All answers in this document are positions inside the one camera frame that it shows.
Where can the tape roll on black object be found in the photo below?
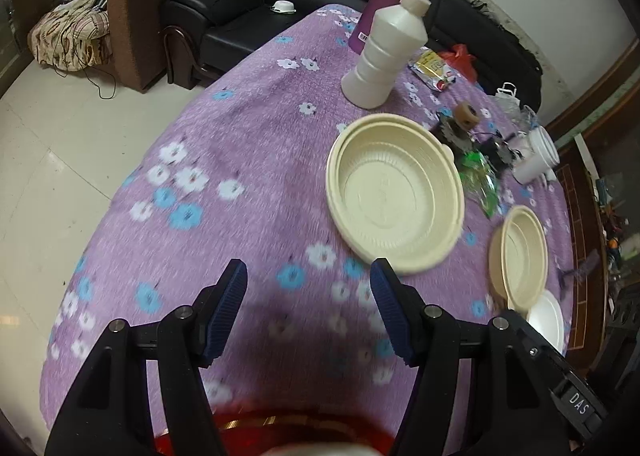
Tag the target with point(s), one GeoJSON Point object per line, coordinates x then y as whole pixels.
{"type": "Point", "coordinates": [450, 133]}

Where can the red plastic bag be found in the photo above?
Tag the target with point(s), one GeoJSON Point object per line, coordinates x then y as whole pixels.
{"type": "Point", "coordinates": [462, 61]}

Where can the black leather sofa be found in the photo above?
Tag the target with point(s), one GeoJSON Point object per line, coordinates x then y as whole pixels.
{"type": "Point", "coordinates": [240, 11]}

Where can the white cup-shaped mask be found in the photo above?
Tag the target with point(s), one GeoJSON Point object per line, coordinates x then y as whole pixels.
{"type": "Point", "coordinates": [283, 7]}

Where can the yellow green snack packet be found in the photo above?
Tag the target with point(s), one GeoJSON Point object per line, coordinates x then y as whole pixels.
{"type": "Point", "coordinates": [432, 68]}

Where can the beige patterned blanket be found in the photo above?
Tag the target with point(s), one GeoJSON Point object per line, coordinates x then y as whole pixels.
{"type": "Point", "coordinates": [65, 31]}

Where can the pile of assorted tools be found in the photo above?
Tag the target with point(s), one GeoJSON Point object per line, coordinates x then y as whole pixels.
{"type": "Point", "coordinates": [615, 226]}

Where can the white plastic bottle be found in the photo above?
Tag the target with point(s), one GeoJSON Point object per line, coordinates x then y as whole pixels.
{"type": "Point", "coordinates": [380, 61]}

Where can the purple floral tablecloth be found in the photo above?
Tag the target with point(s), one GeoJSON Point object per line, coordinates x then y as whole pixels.
{"type": "Point", "coordinates": [240, 146]}

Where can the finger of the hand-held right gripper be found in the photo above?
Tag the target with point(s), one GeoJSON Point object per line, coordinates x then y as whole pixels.
{"type": "Point", "coordinates": [537, 346]}

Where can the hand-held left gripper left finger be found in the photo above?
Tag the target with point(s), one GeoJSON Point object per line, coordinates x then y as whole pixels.
{"type": "Point", "coordinates": [225, 306]}

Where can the brown fabric armchair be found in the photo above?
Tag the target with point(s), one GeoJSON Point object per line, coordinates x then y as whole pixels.
{"type": "Point", "coordinates": [140, 11]}

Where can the brown tape roll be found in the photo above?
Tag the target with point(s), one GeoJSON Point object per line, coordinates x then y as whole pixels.
{"type": "Point", "coordinates": [461, 111]}

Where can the red plate gold rim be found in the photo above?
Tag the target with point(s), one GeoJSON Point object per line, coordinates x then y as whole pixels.
{"type": "Point", "coordinates": [250, 433]}

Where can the blue printed plastic bag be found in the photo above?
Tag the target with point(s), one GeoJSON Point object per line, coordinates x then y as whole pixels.
{"type": "Point", "coordinates": [530, 117]}

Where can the wooden tiled cabinet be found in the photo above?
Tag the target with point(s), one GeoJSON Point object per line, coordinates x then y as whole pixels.
{"type": "Point", "coordinates": [575, 186]}

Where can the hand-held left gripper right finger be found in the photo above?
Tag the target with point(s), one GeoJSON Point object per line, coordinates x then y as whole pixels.
{"type": "Point", "coordinates": [395, 311]}

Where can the green plastic wrapper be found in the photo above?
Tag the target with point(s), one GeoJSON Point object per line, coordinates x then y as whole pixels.
{"type": "Point", "coordinates": [475, 176]}

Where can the small white bowl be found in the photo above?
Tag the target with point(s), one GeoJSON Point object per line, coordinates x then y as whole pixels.
{"type": "Point", "coordinates": [550, 321]}

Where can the cream plastic bowl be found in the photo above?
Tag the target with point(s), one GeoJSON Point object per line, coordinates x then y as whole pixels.
{"type": "Point", "coordinates": [520, 256]}
{"type": "Point", "coordinates": [395, 196]}

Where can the white plastic jar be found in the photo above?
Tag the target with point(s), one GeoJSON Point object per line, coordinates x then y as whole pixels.
{"type": "Point", "coordinates": [535, 161]}

